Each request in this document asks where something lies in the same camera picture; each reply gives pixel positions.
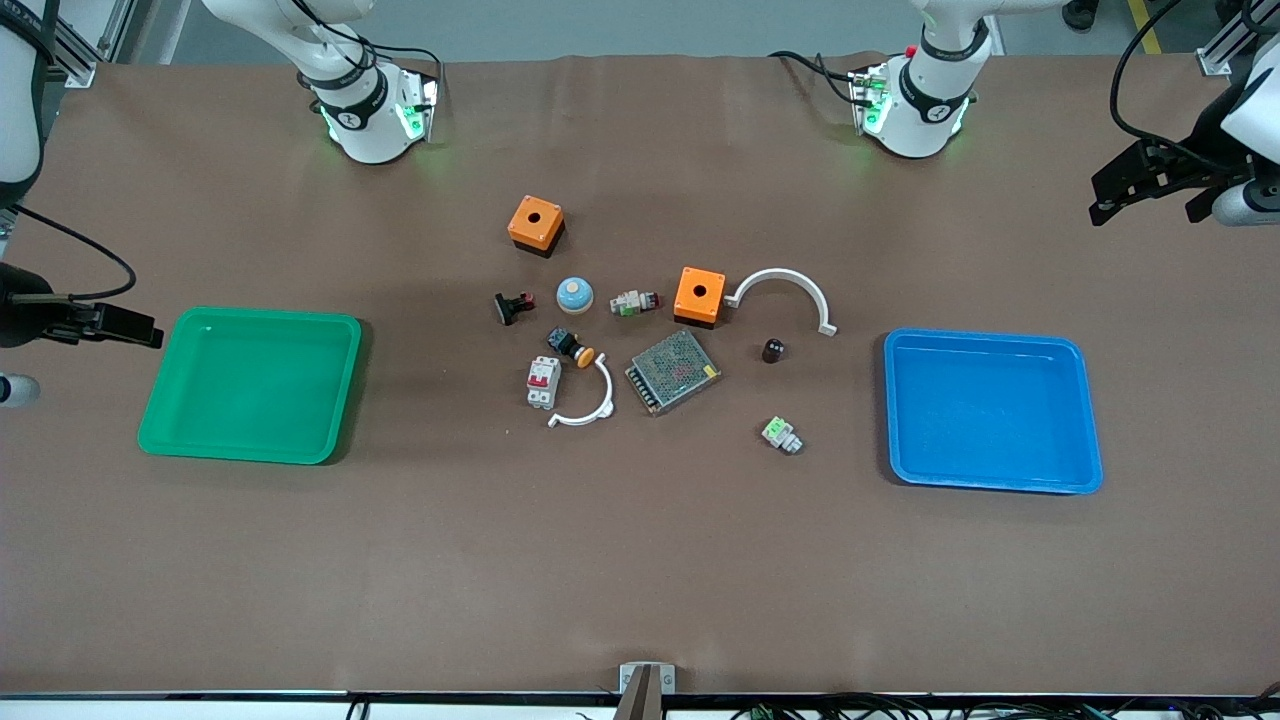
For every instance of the black orange push button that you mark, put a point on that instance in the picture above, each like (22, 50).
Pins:
(566, 345)

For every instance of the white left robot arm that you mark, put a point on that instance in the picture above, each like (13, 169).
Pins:
(925, 110)

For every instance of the small white arc bracket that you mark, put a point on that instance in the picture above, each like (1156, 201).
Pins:
(604, 395)

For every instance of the black red switch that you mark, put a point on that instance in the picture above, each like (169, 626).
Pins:
(512, 308)

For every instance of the blue plastic tray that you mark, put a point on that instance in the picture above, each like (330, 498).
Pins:
(990, 415)

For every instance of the green white switch block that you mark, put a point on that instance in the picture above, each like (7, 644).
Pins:
(780, 434)

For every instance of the large white arc bracket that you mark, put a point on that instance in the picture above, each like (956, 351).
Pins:
(790, 275)

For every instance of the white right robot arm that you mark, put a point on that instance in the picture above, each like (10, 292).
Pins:
(365, 130)

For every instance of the blue dome button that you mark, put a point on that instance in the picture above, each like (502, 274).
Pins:
(575, 296)

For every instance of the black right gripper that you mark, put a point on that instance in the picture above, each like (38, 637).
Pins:
(22, 318)

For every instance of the black cylindrical capacitor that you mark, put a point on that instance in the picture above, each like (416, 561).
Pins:
(773, 351)

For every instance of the aluminium frame profile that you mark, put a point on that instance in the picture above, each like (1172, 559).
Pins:
(75, 65)
(1215, 62)

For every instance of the orange black button box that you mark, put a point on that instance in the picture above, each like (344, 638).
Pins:
(535, 222)
(699, 295)

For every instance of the black shoe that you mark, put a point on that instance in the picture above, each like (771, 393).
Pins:
(1082, 14)

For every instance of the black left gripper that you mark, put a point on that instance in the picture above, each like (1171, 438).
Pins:
(1203, 148)

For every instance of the grey red circuit breaker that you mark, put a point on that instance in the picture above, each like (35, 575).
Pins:
(543, 382)

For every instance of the metal mesh power supply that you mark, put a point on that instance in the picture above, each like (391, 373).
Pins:
(672, 372)

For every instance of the green plastic tray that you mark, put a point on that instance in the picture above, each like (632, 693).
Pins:
(250, 385)

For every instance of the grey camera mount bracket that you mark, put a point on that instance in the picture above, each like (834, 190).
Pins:
(645, 690)

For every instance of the white green red indicator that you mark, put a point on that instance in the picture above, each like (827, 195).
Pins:
(630, 303)

